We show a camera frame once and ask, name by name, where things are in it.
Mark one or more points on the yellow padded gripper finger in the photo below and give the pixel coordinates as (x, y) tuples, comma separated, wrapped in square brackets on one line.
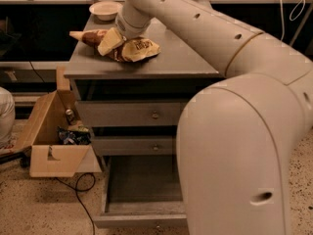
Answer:
[(111, 39)]

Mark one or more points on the brown chip bag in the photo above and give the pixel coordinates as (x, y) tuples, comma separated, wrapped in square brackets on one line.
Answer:
[(133, 50)]

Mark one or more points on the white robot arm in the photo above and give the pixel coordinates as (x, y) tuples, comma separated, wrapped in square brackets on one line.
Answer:
[(235, 137)]

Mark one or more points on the grey drawer cabinet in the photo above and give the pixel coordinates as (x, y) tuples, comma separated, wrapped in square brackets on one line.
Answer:
[(177, 73)]

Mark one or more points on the grey top drawer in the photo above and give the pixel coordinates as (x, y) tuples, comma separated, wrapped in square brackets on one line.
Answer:
[(146, 113)]

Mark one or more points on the grey drawer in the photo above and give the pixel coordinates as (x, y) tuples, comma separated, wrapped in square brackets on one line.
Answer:
[(146, 113), (134, 145), (141, 191)]

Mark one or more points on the grey middle drawer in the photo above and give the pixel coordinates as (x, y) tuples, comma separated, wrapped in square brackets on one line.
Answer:
[(134, 145)]

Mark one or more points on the blue snack bag in box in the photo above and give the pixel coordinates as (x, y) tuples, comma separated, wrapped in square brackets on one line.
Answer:
[(79, 136)]

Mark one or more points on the grey bottom drawer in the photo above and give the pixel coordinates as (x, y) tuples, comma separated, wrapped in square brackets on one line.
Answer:
[(141, 191)]

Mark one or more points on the white bowl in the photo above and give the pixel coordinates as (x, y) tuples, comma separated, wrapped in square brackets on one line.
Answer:
[(105, 10)]

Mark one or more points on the metal can in box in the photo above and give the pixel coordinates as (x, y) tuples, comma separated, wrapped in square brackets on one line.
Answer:
[(70, 117)]

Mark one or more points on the white clothed person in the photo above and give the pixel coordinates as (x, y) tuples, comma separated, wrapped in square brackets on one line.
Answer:
[(7, 117)]

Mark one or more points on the cardboard box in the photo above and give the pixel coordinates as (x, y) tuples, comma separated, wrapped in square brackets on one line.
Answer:
[(49, 157)]

